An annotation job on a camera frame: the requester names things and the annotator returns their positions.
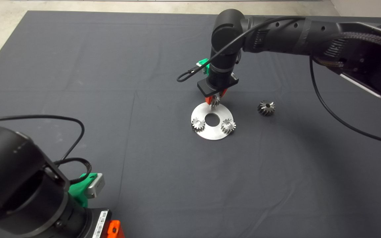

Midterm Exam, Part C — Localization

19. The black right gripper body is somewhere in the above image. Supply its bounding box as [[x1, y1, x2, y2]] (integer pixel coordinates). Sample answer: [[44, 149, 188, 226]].
[[197, 73, 239, 97]]

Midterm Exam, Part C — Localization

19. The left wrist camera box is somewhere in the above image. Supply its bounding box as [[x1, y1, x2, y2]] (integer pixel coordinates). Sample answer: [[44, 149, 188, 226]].
[[85, 173, 106, 199]]

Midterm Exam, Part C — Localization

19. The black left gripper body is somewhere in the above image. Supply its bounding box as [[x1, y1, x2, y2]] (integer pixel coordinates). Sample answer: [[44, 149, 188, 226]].
[[83, 208, 112, 238]]

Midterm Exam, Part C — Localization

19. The dark grey table cloth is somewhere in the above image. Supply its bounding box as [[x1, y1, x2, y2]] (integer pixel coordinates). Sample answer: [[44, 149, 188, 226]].
[[0, 11, 381, 238]]

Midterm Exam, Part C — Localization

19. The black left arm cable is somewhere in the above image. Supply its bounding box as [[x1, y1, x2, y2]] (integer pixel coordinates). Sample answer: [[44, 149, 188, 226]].
[[0, 114, 92, 185]]

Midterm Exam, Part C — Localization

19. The round metal plate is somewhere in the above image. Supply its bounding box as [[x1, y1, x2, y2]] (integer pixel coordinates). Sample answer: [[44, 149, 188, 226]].
[[190, 102, 234, 141]]

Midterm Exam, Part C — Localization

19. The left wrist green camera mount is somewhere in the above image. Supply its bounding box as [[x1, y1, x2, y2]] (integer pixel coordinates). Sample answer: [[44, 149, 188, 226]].
[[69, 173, 98, 208]]

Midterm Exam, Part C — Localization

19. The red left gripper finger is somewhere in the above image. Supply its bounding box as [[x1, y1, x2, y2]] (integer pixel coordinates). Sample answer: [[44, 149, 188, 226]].
[[106, 219, 125, 238]]

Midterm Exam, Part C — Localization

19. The large steel gear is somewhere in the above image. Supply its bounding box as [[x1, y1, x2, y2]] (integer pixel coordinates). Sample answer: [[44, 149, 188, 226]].
[[257, 100, 276, 117]]

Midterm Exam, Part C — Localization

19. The black braided cable sleeve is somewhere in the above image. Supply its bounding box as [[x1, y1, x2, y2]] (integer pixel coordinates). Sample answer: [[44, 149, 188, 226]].
[[313, 32, 381, 68]]

